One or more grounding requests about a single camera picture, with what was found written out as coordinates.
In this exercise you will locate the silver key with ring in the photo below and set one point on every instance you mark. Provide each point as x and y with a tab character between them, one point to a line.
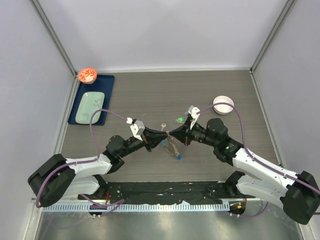
163	127

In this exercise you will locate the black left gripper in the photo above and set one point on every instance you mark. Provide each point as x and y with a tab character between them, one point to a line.
153	137

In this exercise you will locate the white bowl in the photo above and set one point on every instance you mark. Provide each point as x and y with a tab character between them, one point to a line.
223	105

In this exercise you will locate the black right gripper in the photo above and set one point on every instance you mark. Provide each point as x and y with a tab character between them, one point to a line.
183	133

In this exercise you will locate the green tag with key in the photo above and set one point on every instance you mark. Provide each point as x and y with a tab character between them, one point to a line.
179	120

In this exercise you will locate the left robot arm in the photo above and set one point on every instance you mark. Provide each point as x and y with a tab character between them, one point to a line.
60	176

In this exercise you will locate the steel key organizer blue handle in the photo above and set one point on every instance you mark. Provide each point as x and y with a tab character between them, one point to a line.
171	147

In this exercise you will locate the white slotted cable duct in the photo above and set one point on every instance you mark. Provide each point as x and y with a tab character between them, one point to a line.
130	208

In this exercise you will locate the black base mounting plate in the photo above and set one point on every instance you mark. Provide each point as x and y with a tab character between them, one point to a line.
167	193

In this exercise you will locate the orange patterned bowl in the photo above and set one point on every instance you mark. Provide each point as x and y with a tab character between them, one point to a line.
87	75

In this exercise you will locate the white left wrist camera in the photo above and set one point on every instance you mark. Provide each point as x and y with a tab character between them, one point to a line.
137	127

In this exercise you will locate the pale green rectangular plate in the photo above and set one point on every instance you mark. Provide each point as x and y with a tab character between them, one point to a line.
90	102

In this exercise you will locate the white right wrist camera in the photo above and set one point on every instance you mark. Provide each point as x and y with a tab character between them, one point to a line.
193	114

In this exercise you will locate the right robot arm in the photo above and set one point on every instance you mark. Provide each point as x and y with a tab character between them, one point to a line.
296	193

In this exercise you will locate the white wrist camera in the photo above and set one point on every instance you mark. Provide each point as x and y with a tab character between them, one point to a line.
193	114
137	127

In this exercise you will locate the dark blue tray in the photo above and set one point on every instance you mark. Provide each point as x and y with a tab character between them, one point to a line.
103	83

